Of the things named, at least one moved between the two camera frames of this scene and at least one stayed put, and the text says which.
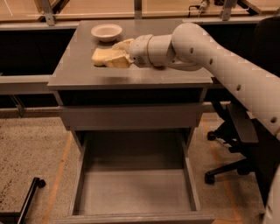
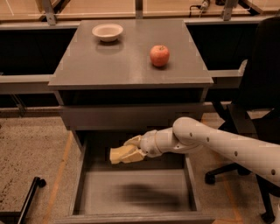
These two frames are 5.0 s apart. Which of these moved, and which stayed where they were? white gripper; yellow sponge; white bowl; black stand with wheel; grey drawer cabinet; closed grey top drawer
Moved: yellow sponge; white gripper
Stayed: white bowl; closed grey top drawer; grey drawer cabinet; black stand with wheel
